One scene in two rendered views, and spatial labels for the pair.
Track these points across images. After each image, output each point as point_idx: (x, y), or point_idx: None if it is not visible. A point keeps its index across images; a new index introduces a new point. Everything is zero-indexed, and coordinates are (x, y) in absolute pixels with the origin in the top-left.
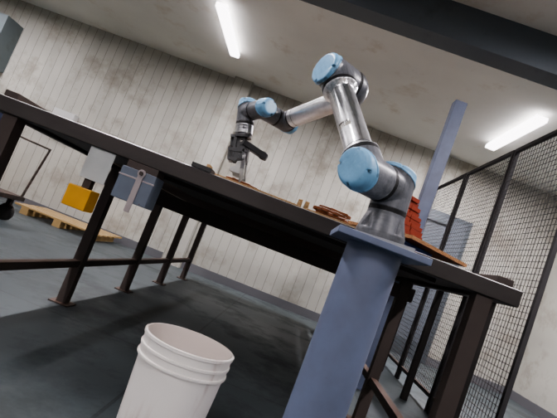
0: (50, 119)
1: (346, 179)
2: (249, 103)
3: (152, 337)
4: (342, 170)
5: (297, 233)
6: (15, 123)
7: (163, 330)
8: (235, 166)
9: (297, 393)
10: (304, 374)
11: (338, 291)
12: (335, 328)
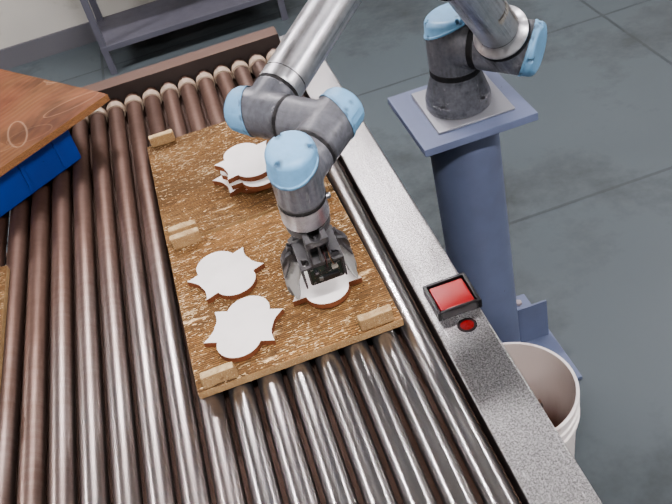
0: None
1: (537, 68)
2: (327, 144)
3: (578, 404)
4: (535, 63)
5: None
6: None
7: None
8: (348, 262)
9: (506, 270)
10: (504, 255)
11: (498, 172)
12: (505, 197)
